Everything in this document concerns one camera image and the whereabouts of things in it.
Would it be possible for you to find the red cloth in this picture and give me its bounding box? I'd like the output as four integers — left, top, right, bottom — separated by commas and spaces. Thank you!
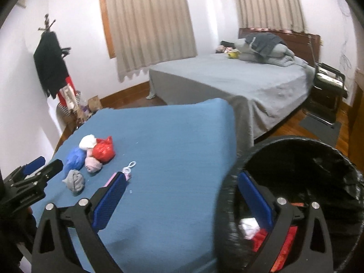
252, 225, 298, 272

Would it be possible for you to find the white cloth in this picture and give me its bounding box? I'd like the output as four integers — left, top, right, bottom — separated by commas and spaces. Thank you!
239, 217, 260, 240

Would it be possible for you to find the black trash bin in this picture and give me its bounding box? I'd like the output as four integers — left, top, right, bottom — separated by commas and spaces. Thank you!
214, 136, 363, 272

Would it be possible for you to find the blue plastic bag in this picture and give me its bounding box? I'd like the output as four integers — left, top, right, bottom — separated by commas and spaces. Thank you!
63, 147, 86, 176

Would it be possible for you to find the grey sock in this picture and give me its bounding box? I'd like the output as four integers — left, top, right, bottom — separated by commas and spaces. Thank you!
62, 169, 85, 194

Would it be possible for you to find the pink sock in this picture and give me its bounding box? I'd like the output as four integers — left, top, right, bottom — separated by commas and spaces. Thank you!
85, 149, 102, 173

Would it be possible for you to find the white crumpled paper ball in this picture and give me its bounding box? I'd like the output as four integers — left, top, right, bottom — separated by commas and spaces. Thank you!
78, 134, 97, 150

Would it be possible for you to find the red plastic bag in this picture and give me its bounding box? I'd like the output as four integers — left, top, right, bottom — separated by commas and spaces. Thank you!
92, 136, 115, 164

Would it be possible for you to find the wooden coat rack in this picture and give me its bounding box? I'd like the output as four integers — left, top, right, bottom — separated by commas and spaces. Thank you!
37, 13, 86, 131

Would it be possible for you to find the checkered basket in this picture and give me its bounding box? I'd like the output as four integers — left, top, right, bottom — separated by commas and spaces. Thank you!
57, 90, 81, 116

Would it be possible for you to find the brown paper bag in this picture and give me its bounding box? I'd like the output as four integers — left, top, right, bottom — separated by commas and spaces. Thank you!
88, 96, 103, 113

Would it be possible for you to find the black jacket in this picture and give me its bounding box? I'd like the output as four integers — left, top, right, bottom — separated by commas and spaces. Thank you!
33, 31, 69, 99

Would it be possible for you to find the grey bed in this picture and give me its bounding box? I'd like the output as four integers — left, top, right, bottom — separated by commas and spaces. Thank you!
149, 54, 315, 154

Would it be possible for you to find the black metal chair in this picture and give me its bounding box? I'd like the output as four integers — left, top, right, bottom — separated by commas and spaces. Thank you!
303, 35, 348, 128

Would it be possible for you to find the yellow plush toy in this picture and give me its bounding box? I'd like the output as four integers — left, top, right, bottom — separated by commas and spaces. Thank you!
227, 49, 241, 59

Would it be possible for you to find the pile of grey bedding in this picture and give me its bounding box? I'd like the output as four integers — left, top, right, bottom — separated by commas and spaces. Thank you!
234, 32, 308, 67

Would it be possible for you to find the wooden headboard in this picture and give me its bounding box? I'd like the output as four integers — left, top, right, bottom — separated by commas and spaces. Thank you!
238, 28, 321, 66

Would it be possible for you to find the left beige curtain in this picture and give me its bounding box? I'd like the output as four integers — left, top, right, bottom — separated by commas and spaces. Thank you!
106, 0, 197, 81

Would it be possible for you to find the beige curtain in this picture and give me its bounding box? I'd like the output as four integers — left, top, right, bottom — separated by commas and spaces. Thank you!
236, 0, 306, 33
106, 0, 197, 81

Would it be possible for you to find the right beige curtain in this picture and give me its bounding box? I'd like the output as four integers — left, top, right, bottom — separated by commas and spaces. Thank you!
236, 0, 306, 33

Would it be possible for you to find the pink keychain with loop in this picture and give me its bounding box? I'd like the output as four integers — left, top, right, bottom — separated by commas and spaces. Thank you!
104, 161, 136, 187

